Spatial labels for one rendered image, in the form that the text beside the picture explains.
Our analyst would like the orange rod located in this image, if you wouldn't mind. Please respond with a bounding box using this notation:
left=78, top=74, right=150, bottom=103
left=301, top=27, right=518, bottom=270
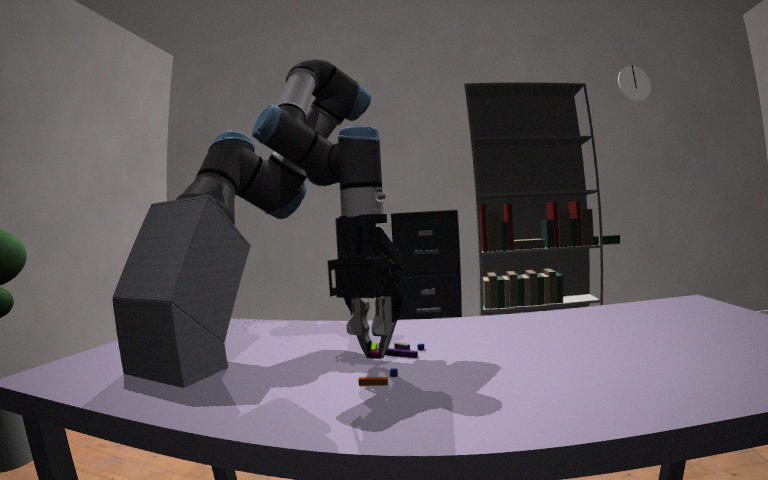
left=358, top=377, right=388, bottom=386

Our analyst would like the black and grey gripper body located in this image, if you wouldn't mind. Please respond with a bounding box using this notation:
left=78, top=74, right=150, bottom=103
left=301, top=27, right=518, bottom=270
left=328, top=214, right=396, bottom=298

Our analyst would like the purple rod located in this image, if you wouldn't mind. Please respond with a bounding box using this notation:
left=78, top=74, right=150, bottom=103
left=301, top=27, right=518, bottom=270
left=385, top=348, right=418, bottom=358

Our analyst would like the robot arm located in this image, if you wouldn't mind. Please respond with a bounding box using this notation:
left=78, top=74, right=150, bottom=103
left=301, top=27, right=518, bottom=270
left=176, top=59, right=386, bottom=225

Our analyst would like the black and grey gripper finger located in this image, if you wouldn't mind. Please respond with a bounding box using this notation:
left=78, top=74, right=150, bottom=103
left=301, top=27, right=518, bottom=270
left=344, top=298, right=372, bottom=358
left=371, top=275, right=403, bottom=359

